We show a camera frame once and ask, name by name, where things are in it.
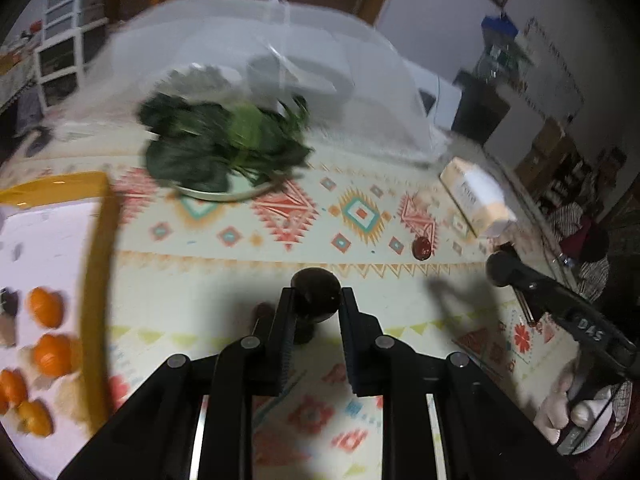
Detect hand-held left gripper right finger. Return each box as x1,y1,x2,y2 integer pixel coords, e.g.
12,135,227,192
340,287,576,480

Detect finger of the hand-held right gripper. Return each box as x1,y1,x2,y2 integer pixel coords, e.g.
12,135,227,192
486,251,582,314

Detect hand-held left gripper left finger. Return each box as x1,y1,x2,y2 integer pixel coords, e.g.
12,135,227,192
57,287,296,480

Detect yellow-rimmed white box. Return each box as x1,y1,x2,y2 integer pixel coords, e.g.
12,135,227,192
0,171,121,466

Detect speckled orange mandarin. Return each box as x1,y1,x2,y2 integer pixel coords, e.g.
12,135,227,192
26,287,66,328

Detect person's right hand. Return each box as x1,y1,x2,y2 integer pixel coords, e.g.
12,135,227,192
532,360,599,444

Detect pale orange tissue pack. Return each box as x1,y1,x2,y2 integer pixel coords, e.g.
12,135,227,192
439,156,518,238

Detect patterned tablecloth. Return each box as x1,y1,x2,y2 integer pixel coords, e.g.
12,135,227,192
0,125,591,480

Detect cardboard boxes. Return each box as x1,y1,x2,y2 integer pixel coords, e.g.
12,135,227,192
515,117,576,191

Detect dark cabinet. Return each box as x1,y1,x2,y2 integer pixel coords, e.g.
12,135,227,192
452,70,511,146

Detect pale green plate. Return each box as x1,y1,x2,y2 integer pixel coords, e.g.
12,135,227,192
170,170,281,203

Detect bunch of spinach leaves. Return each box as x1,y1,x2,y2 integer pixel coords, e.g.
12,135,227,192
137,65,316,193

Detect clear plastic bottle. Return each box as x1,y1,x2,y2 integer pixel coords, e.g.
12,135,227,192
475,35,521,78

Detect blue plastic item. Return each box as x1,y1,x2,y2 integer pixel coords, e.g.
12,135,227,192
481,15,518,38

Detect grey bowl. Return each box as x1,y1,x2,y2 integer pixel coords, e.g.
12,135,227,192
247,52,353,111

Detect white mesh food cover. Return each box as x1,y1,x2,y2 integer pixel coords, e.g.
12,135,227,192
50,0,451,171

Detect side table with printed cloth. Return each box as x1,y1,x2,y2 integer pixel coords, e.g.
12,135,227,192
0,45,41,111

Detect white plastic drawer unit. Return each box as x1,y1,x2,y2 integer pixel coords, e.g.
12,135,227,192
36,0,111,108

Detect wall whiteboard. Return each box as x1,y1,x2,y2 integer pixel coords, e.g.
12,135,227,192
520,15,585,123

